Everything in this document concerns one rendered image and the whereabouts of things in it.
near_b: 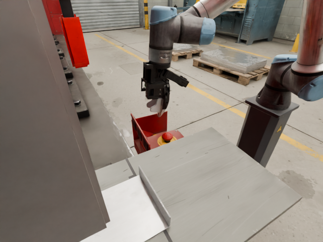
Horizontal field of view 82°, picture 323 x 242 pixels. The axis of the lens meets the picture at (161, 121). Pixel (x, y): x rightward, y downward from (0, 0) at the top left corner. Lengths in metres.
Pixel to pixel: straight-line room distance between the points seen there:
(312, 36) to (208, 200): 0.65
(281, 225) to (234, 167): 1.26
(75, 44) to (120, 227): 0.23
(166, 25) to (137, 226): 0.49
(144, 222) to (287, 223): 1.39
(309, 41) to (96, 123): 0.74
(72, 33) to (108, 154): 0.32
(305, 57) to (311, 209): 1.17
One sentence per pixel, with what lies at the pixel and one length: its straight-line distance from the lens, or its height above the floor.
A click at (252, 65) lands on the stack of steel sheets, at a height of 0.25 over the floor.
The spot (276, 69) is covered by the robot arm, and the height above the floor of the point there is 0.95.
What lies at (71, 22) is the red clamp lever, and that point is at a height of 1.19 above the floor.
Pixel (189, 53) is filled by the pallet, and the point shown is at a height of 0.11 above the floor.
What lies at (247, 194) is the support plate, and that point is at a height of 1.00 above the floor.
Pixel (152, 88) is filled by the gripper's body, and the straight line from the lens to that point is 0.61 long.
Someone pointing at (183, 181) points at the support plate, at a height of 1.00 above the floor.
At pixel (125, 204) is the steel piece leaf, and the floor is 1.00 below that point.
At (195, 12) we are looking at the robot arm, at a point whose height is 1.17.
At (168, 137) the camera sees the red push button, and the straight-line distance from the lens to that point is 0.65.
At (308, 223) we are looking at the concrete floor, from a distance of 1.66.
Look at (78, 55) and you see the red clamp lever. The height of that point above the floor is 1.16.
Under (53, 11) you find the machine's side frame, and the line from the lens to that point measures 2.28.
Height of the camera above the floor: 1.22
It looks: 35 degrees down
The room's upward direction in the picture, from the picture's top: straight up
